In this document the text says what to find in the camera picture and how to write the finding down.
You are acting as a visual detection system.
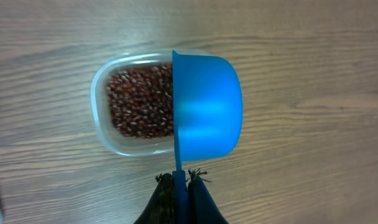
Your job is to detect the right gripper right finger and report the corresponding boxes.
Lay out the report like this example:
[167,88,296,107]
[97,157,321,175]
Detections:
[188,169,228,224]

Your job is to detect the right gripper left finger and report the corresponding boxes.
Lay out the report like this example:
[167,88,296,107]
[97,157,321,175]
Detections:
[134,173,175,224]

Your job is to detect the blue plastic measuring scoop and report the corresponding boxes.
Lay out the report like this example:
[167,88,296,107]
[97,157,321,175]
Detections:
[172,51,243,223]

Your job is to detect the red beans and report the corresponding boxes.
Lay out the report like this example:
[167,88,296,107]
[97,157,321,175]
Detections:
[106,63,173,139]

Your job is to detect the clear plastic container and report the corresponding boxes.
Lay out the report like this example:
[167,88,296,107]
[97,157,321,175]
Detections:
[90,48,214,158]

